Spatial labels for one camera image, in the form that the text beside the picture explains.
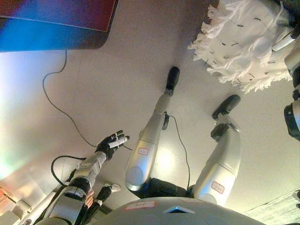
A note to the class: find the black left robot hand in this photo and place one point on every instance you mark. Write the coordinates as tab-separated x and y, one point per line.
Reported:
110	145

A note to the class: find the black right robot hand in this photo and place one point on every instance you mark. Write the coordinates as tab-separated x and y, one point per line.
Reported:
293	14

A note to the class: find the white fringed pillow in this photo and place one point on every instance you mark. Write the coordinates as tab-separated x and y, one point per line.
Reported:
243	44

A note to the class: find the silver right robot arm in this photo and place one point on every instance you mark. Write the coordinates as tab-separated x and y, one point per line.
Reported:
293	117

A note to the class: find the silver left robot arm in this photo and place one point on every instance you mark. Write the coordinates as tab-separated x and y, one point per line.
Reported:
77	182

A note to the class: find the silver left robot leg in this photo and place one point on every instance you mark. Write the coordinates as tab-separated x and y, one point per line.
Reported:
147	145

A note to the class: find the silver robot leg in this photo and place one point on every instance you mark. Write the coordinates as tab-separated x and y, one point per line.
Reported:
147	145
222	159

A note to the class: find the person leg with white shoe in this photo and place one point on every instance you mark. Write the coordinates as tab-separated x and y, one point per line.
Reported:
105	194

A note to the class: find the black robot hip section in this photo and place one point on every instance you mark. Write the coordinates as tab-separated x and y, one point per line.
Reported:
164	187

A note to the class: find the grey robot torso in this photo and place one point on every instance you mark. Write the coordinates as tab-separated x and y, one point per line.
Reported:
178	213

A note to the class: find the white support stand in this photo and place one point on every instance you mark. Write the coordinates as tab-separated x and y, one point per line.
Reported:
25	211

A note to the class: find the silver right robot leg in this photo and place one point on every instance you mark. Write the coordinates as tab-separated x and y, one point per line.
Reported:
222	159

